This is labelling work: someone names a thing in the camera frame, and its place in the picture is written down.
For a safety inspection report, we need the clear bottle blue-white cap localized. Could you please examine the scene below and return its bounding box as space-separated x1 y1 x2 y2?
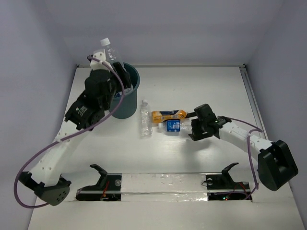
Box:
100 38 124 66

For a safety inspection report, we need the blue label water bottle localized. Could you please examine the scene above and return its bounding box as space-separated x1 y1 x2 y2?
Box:
158 119 192 134

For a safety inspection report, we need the orange label drink bottle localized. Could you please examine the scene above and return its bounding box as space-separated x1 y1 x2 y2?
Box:
152 110 187 124

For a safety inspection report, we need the upright-lying clear ribbed bottle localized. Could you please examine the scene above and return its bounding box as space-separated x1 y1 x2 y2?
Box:
140 100 153 137

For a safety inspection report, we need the blue cap water bottle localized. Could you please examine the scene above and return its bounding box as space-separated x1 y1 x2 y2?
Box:
114 92 122 98

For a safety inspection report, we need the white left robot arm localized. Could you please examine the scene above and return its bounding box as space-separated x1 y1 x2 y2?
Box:
13 57 131 209

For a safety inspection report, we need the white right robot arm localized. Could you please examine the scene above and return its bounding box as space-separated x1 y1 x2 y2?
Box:
186 104 298 191

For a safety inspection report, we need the dark green plastic bin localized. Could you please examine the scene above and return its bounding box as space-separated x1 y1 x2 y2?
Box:
108 63 140 119

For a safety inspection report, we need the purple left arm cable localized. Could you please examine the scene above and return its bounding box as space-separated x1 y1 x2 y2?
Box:
13 55 126 208

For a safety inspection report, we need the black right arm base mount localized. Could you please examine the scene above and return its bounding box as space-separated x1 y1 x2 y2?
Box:
201 162 252 201

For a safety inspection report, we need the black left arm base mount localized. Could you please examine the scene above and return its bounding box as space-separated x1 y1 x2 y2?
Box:
75 164 122 201

